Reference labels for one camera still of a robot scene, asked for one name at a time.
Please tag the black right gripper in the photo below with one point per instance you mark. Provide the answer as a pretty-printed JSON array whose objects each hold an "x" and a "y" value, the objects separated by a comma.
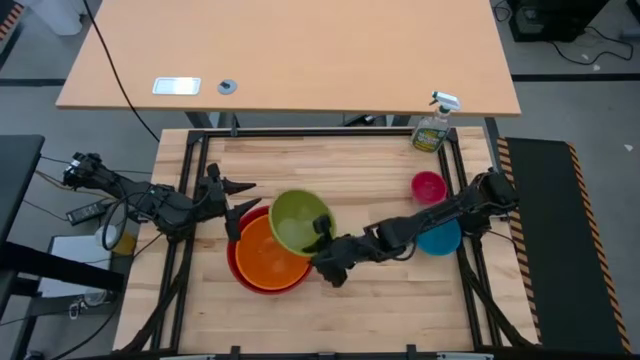
[{"x": 345, "y": 257}]

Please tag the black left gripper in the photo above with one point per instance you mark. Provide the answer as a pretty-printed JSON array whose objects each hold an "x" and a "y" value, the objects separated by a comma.
[{"x": 212, "y": 192}]

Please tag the green plastic bowl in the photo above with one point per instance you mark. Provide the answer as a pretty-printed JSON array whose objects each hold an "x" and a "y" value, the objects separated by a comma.
[{"x": 298, "y": 223}]

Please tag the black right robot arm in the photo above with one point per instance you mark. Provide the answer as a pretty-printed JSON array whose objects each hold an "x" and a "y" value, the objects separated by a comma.
[{"x": 440, "y": 212}]

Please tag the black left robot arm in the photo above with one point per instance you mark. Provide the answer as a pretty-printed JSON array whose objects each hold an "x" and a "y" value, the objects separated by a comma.
[{"x": 150, "y": 200}]

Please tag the orange plastic bowl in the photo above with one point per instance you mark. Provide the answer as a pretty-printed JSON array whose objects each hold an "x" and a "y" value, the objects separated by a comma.
[{"x": 267, "y": 252}]

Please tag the large red plastic bowl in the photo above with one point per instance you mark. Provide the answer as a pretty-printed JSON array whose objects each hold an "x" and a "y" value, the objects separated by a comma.
[{"x": 240, "y": 270}]

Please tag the blue plastic bowl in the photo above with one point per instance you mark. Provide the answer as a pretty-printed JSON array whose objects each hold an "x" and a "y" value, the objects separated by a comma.
[{"x": 440, "y": 240}]

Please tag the yellow and white container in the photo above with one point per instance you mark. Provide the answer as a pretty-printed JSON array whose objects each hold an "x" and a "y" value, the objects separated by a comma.
[{"x": 117, "y": 239}]

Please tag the spray cleaner bottle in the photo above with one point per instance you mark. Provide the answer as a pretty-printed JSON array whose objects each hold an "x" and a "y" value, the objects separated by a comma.
[{"x": 433, "y": 130}]

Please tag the black power adapter brick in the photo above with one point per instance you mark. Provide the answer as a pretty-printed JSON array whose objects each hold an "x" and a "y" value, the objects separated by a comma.
[{"x": 86, "y": 212}]

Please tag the light wooden desk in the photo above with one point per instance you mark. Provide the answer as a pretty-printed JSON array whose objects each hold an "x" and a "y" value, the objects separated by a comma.
[{"x": 300, "y": 50}]

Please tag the black side desk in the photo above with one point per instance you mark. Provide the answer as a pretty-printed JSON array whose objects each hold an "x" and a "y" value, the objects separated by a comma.
[{"x": 17, "y": 185}]

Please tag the black mat with hazard stripes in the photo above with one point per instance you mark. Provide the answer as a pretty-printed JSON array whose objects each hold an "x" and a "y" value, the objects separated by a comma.
[{"x": 562, "y": 245}]

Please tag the black computer tower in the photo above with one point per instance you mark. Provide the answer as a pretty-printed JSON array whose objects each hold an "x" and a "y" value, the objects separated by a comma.
[{"x": 552, "y": 19}]

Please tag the black aluminium table frame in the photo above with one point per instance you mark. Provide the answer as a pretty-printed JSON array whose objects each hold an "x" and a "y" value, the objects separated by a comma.
[{"x": 200, "y": 235}]

